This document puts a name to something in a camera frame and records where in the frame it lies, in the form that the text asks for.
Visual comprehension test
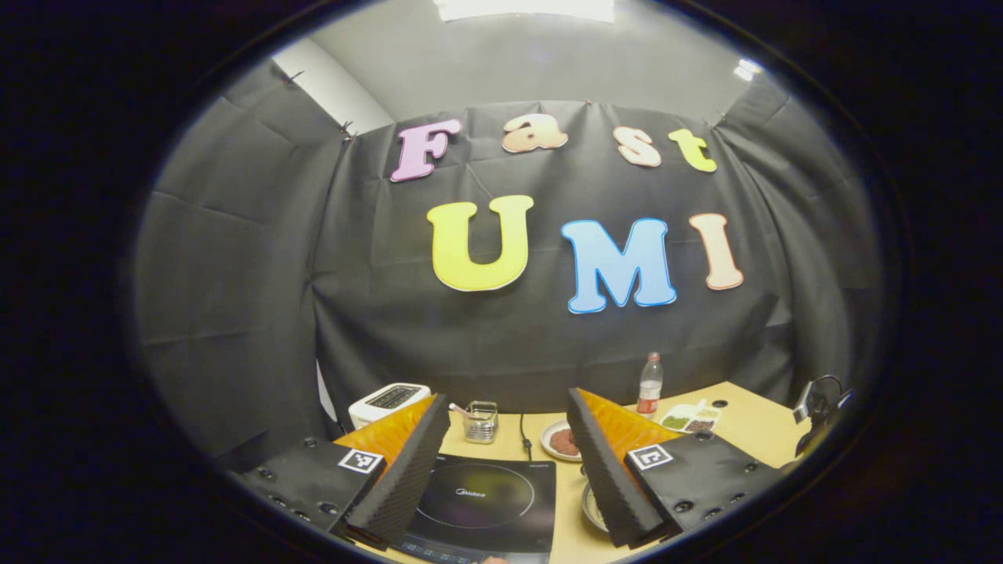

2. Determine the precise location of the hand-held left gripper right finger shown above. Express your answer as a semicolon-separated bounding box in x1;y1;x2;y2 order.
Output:
566;388;784;549

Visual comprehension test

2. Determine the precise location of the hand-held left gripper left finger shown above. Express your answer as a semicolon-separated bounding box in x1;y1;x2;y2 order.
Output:
239;394;453;549

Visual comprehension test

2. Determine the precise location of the steel pot with black handle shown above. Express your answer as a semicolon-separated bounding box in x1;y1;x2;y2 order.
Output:
581;482;610;533

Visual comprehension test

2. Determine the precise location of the black induction cooktop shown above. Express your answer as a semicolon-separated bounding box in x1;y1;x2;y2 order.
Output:
396;454;557;564

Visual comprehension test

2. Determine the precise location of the white round plate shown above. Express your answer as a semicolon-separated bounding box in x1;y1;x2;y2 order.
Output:
541;419;585;463

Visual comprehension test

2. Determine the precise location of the white toaster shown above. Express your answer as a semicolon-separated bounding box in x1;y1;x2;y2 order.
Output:
348;382;432;430

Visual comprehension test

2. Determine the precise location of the white divided seasoning dish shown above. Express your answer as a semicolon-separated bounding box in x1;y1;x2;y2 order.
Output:
660;401;722;434

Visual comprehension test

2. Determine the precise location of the clear plastic water bottle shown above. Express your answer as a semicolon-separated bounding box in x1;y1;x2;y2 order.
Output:
636;352;664;416

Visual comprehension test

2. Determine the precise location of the large ceiling light panel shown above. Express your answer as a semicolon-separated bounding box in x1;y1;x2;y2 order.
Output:
433;0;616;23

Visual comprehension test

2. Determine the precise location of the wire mesh utensil holder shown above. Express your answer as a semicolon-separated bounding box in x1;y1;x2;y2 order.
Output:
462;401;499;445

